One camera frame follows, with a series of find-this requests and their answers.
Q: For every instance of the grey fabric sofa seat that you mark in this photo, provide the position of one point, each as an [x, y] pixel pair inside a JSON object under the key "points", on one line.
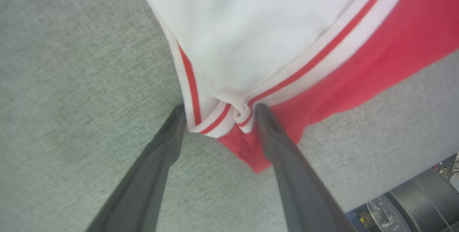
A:
{"points": [[71, 81]]}

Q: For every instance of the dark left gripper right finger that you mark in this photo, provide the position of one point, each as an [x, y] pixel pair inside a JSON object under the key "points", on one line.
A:
{"points": [[301, 196]]}

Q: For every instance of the dark grey robot chassis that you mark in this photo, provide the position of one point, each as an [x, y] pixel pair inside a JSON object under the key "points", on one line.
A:
{"points": [[412, 199]]}

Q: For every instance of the red and white jersey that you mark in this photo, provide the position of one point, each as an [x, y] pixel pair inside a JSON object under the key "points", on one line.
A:
{"points": [[251, 27]]}

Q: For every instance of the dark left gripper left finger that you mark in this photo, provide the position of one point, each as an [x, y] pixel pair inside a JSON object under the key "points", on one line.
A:
{"points": [[143, 189]]}

